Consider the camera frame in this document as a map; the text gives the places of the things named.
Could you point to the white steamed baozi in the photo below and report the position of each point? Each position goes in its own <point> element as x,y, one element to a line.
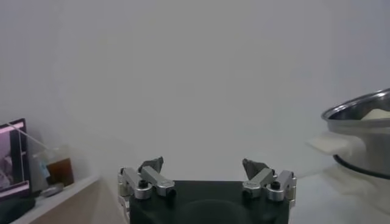
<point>379,115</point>

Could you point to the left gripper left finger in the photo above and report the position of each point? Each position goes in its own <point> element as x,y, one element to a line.
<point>158,182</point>

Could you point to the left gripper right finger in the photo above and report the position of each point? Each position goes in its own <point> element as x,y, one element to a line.
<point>259,182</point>

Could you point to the white electric cooker base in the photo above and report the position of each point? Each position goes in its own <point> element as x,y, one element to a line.
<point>371,191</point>

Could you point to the dark tablet screen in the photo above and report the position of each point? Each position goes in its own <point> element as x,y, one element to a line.
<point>13,158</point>

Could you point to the stainless steel steamer pot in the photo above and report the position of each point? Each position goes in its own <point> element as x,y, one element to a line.
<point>365,143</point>

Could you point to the plastic cup of brown drink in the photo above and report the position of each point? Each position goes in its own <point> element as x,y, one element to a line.
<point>61,172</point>

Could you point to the thin white straw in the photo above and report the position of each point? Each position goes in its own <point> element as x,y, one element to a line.
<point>29,136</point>

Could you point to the black pouch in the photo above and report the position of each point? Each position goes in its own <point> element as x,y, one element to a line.
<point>15,210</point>

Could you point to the white side desk with cup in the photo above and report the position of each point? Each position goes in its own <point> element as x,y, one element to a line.
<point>70,193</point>

